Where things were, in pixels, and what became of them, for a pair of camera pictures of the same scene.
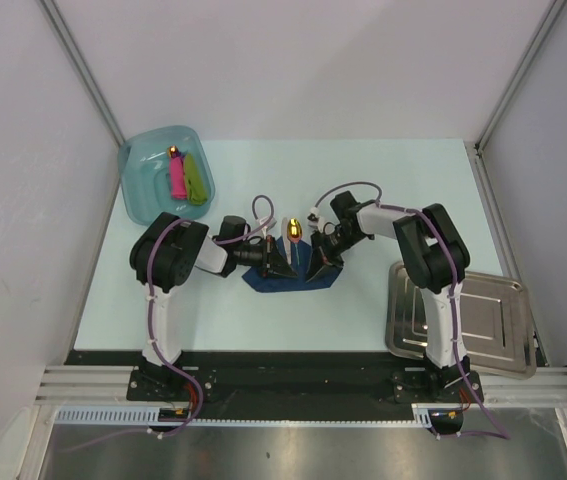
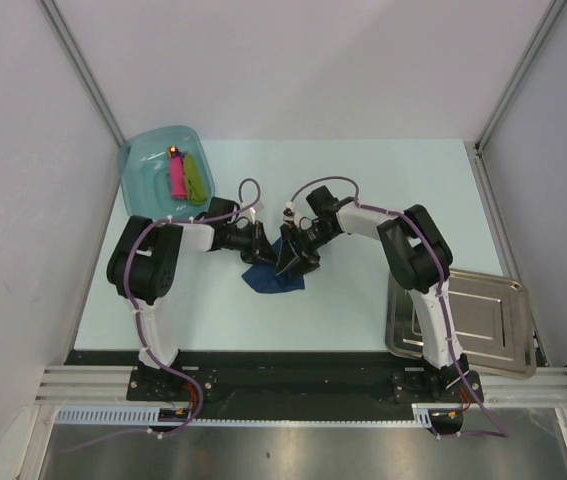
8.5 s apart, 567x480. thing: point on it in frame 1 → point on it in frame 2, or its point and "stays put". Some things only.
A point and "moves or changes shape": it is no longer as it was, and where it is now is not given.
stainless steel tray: [496, 322] stays put
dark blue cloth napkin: [300, 256] moves or changes shape
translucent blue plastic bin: [145, 169] stays put
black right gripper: [323, 260] → [288, 256]
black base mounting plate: [286, 384] stays put
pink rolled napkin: [178, 186] stays put
